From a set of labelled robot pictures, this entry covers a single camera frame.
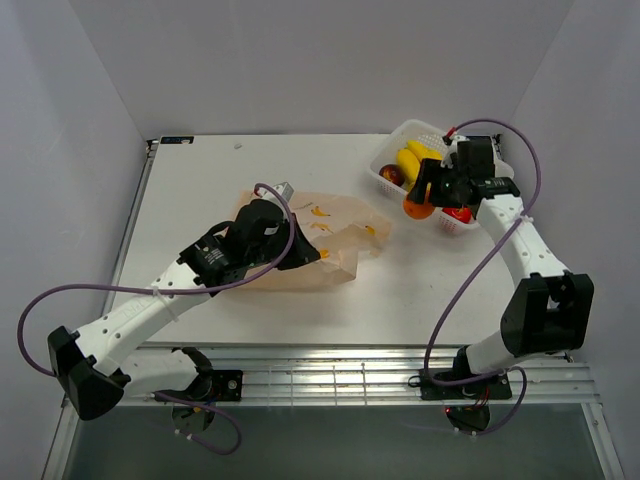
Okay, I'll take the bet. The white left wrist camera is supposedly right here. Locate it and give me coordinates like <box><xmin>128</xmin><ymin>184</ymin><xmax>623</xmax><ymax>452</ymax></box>
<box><xmin>254</xmin><ymin>182</ymin><xmax>295</xmax><ymax>205</ymax></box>

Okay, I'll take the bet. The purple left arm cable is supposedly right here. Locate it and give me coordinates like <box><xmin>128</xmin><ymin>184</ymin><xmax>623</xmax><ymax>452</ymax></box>
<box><xmin>17</xmin><ymin>182</ymin><xmax>299</xmax><ymax>455</ymax></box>

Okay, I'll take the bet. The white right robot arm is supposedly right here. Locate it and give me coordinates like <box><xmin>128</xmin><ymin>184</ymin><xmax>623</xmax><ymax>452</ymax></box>
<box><xmin>409</xmin><ymin>134</ymin><xmax>594</xmax><ymax>400</ymax></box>

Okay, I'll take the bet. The dark red apple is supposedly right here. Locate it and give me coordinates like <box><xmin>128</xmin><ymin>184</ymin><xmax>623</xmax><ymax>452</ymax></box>
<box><xmin>378</xmin><ymin>164</ymin><xmax>405</xmax><ymax>187</ymax></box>

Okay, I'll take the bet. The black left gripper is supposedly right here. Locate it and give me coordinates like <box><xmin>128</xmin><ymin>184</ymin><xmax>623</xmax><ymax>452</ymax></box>
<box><xmin>248</xmin><ymin>213</ymin><xmax>320</xmax><ymax>271</ymax></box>

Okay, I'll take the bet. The yellow banana bunch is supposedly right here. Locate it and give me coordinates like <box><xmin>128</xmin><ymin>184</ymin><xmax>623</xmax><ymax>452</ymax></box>
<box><xmin>396</xmin><ymin>140</ymin><xmax>443</xmax><ymax>189</ymax></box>

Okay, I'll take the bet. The banana print plastic bag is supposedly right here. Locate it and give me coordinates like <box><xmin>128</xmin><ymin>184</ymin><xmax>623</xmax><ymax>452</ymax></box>
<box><xmin>242</xmin><ymin>191</ymin><xmax>392</xmax><ymax>291</ymax></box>

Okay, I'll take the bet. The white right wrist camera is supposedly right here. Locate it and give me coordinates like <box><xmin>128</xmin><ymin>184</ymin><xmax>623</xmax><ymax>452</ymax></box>
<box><xmin>441</xmin><ymin>127</ymin><xmax>469</xmax><ymax>168</ymax></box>

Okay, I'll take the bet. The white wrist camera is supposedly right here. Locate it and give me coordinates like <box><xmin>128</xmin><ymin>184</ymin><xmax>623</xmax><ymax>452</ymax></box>
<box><xmin>441</xmin><ymin>127</ymin><xmax>469</xmax><ymax>168</ymax></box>
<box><xmin>254</xmin><ymin>182</ymin><xmax>295</xmax><ymax>205</ymax></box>

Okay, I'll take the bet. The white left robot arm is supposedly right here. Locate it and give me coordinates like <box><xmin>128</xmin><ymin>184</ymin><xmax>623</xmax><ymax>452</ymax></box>
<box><xmin>47</xmin><ymin>199</ymin><xmax>321</xmax><ymax>420</ymax></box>

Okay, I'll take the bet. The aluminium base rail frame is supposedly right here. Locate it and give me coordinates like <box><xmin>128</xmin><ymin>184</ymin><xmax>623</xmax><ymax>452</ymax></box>
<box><xmin>42</xmin><ymin>133</ymin><xmax>626</xmax><ymax>480</ymax></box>

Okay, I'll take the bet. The orange fruit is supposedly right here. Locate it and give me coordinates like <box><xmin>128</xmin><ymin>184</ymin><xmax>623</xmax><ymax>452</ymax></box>
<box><xmin>402</xmin><ymin>193</ymin><xmax>436</xmax><ymax>220</ymax></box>

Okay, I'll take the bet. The white plastic basket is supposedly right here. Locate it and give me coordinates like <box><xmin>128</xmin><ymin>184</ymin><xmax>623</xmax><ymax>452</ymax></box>
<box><xmin>368</xmin><ymin>119</ymin><xmax>514</xmax><ymax>235</ymax></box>

